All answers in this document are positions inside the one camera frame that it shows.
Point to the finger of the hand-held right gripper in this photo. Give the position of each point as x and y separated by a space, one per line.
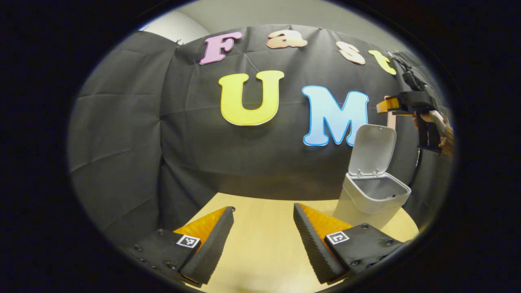
388 106

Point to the white desktop garbage bin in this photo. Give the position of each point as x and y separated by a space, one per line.
372 150

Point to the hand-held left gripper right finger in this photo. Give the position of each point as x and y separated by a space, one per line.
313 248

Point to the wooden desktop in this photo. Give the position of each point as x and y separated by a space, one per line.
264 240

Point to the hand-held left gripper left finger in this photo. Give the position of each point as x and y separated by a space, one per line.
211 248

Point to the black backdrop cloth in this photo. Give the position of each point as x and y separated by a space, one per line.
264 162

